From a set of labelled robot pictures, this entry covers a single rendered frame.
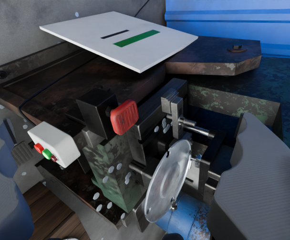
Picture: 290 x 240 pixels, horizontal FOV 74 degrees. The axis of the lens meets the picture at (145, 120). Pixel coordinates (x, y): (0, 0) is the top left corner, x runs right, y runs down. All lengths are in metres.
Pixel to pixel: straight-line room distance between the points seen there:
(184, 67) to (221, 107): 0.21
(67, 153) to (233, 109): 0.57
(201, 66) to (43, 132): 0.58
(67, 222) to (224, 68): 0.98
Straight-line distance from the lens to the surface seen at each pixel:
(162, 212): 0.77
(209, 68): 0.80
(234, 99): 0.74
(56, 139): 0.51
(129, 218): 0.90
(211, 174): 0.63
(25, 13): 1.10
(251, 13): 1.61
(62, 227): 1.12
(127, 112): 0.39
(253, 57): 0.84
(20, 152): 1.01
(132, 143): 0.62
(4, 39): 1.06
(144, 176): 0.66
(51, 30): 1.06
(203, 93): 0.77
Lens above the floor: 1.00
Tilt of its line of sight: 32 degrees down
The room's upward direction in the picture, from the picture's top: 110 degrees clockwise
